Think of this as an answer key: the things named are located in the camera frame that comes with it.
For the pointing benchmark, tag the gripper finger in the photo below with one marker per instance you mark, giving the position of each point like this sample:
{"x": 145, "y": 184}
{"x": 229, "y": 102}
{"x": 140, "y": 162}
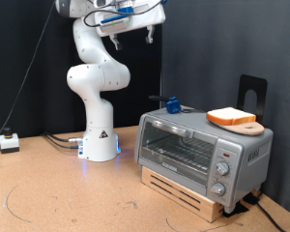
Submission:
{"x": 150, "y": 34}
{"x": 116, "y": 41}

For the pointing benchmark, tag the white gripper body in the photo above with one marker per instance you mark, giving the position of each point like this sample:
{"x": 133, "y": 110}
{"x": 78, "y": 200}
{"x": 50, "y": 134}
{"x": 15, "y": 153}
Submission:
{"x": 141, "y": 19}

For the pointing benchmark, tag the white bread slice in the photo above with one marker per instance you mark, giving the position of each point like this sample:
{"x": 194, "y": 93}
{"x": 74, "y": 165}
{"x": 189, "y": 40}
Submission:
{"x": 230, "y": 115}

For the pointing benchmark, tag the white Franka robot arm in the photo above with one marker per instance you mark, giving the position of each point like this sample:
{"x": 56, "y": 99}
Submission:
{"x": 96, "y": 129}

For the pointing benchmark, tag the silver oven knob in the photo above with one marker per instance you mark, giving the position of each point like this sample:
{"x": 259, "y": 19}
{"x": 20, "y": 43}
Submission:
{"x": 222, "y": 168}
{"x": 217, "y": 189}

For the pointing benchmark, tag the silver toaster oven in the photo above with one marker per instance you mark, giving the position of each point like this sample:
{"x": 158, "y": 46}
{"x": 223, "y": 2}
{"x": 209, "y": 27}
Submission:
{"x": 248, "y": 151}

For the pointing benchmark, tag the black metal bookend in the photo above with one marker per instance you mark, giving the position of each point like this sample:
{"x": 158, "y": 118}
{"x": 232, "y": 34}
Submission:
{"x": 248, "y": 83}

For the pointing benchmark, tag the round wooden cutting board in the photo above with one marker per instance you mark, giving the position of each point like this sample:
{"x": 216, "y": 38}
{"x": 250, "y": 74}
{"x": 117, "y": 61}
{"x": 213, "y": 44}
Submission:
{"x": 248, "y": 129}

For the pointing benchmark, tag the emergency stop button box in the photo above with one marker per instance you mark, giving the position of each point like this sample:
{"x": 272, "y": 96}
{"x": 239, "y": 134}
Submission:
{"x": 9, "y": 141}

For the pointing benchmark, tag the wooden slatted base block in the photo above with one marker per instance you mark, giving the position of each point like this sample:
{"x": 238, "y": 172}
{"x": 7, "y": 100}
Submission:
{"x": 183, "y": 195}

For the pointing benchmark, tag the black foam pad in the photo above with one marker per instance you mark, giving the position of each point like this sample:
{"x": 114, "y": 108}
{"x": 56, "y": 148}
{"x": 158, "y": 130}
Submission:
{"x": 237, "y": 209}
{"x": 252, "y": 198}

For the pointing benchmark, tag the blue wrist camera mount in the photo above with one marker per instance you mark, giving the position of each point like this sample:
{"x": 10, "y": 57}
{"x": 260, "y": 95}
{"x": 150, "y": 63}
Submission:
{"x": 125, "y": 10}

